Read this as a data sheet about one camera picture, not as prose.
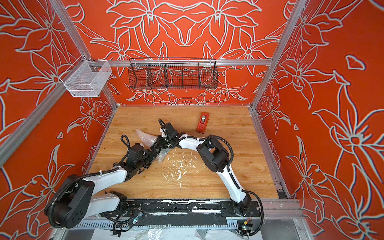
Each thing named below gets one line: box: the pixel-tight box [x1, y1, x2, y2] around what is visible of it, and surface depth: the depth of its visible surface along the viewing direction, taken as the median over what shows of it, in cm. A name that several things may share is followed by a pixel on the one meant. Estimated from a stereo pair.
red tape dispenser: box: [195, 112, 210, 134], surface depth 105 cm
